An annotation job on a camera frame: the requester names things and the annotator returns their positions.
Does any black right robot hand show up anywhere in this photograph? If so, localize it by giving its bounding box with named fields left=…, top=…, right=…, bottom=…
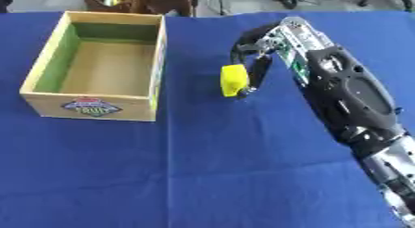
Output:
left=228, top=21, right=284, bottom=100

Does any yellow block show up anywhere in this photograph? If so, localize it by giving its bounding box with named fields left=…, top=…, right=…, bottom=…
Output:
left=219, top=63, right=252, bottom=98

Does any tan cardboard box green inside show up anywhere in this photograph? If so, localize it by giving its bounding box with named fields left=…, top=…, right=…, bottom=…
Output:
left=18, top=10, right=169, bottom=122

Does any black tripod pole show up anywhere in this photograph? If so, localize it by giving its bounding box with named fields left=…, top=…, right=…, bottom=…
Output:
left=188, top=0, right=200, bottom=18

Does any brown wooden chair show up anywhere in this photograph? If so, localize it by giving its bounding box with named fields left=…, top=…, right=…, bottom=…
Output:
left=79, top=0, right=198, bottom=18

